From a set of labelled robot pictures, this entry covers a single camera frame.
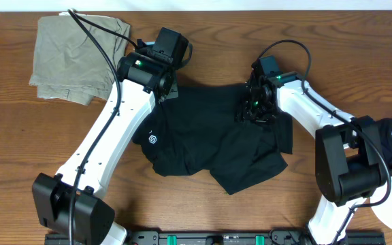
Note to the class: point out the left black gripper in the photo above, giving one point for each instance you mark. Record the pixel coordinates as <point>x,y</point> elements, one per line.
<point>168,85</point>

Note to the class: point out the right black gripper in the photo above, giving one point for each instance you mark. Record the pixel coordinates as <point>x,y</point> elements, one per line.
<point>243,111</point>

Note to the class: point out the black polo shirt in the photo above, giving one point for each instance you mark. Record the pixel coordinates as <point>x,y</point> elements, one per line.
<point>198,131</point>

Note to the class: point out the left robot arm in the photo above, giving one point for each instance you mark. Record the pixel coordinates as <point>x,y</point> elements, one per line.
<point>71,202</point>

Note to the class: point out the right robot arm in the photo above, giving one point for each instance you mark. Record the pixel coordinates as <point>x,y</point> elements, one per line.
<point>349,164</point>

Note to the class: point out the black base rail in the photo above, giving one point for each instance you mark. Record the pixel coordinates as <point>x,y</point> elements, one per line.
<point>275,237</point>

